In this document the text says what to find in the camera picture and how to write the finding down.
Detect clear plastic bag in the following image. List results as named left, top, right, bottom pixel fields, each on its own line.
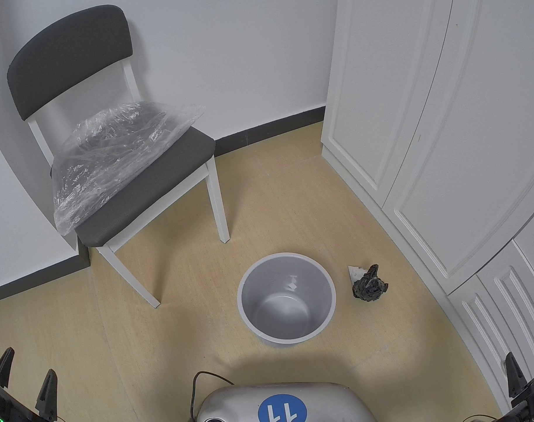
left=52, top=102, right=206, bottom=236

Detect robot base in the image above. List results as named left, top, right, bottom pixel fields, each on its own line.
left=198, top=383, right=377, bottom=422

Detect black plastic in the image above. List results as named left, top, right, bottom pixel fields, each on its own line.
left=352, top=263, right=390, bottom=301

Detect white trash bin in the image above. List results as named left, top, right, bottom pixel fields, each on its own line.
left=237, top=252, right=337, bottom=345

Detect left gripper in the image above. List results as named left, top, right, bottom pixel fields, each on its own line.
left=0, top=347, right=58, bottom=422

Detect white wardrobe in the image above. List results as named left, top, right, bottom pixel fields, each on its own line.
left=320, top=0, right=534, bottom=416

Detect black cable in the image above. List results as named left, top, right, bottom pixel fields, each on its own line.
left=191, top=371, right=237, bottom=422

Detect white chair dark grey cushions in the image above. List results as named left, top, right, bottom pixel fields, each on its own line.
left=7, top=4, right=231, bottom=309

